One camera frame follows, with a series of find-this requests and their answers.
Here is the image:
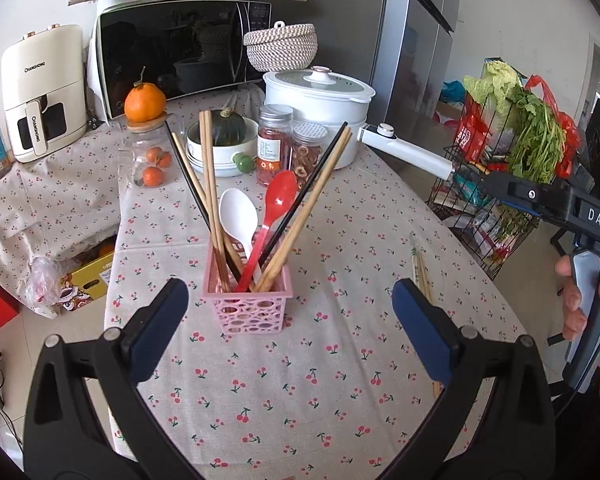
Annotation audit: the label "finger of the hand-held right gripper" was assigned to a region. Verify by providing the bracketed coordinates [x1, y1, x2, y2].
[482, 171, 577, 224]

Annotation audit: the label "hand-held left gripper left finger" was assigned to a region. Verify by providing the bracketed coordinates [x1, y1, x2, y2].
[24, 278, 189, 480]

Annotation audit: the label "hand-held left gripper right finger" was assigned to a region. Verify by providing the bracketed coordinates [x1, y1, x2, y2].
[375, 279, 556, 480]

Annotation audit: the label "pink perforated utensil holder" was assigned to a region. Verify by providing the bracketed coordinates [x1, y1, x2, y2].
[201, 240, 293, 337]

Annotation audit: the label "white plastic spoon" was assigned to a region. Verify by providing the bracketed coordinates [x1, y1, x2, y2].
[219, 188, 260, 281]

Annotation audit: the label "red plastic spoon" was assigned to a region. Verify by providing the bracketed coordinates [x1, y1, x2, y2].
[237, 170, 299, 293]

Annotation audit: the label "black chopstick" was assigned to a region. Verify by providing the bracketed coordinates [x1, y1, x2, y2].
[257, 121, 348, 268]
[163, 120, 241, 283]

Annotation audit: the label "person's right hand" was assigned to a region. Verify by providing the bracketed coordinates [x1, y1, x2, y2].
[554, 254, 600, 401]

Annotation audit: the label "blue snack packet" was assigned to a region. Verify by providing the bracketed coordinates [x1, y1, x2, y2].
[452, 180, 496, 206]

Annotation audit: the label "leafy green herbs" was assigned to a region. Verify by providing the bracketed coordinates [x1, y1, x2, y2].
[507, 82, 581, 183]

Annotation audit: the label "wrapped green print chopstick pair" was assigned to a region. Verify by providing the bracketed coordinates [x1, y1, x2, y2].
[410, 245, 443, 398]

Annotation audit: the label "red plastic bag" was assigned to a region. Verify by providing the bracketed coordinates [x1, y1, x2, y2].
[525, 75, 581, 171]

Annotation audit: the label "red snack packet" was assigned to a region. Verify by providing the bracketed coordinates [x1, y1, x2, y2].
[452, 97, 491, 161]

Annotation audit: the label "yellow cardboard box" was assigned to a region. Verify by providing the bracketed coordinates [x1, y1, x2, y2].
[62, 245, 116, 313]

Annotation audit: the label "napa cabbage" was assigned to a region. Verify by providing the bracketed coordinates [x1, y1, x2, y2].
[462, 60, 523, 111]

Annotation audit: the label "clear plastic bag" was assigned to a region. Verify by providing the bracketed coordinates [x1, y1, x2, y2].
[25, 256, 81, 318]

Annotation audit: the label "blue bag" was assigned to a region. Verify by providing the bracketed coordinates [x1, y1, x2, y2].
[440, 80, 468, 106]

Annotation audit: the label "cherry print tablecloth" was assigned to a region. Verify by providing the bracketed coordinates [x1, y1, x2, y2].
[105, 85, 528, 480]

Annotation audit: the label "draped cherry print cloth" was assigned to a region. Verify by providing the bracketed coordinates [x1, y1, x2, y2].
[0, 125, 128, 306]

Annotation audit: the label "glass jar with cork lid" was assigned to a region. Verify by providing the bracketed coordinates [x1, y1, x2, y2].
[121, 115, 186, 188]

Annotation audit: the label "grey refrigerator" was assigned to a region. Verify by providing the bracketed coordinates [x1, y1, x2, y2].
[370, 0, 463, 136]

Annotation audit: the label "white flower print bowl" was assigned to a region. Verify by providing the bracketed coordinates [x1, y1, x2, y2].
[186, 117, 261, 178]

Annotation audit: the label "jar of dried fruit slices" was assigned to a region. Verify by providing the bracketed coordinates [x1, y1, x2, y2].
[290, 121, 329, 183]

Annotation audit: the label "white electric pot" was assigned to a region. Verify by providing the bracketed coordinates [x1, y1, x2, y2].
[262, 66, 456, 181]

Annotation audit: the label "jar of red berries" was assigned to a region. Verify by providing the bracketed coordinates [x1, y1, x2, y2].
[256, 104, 295, 187]

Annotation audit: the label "dark green pumpkin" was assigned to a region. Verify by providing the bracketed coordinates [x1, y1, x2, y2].
[200, 107, 246, 147]

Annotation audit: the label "large orange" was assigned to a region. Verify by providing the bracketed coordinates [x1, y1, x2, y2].
[124, 67, 167, 123]

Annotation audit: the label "woven basket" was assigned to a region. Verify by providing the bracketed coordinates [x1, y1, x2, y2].
[243, 21, 318, 72]

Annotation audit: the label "white air fryer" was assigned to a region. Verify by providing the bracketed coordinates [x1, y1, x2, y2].
[1, 24, 88, 163]

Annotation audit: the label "black door microwave oven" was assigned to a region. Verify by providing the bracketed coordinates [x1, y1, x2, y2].
[87, 0, 273, 122]

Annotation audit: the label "black metal frame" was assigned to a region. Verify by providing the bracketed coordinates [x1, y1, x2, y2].
[550, 225, 576, 258]

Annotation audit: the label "black wire rack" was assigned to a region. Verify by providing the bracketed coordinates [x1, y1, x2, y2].
[426, 145, 541, 281]

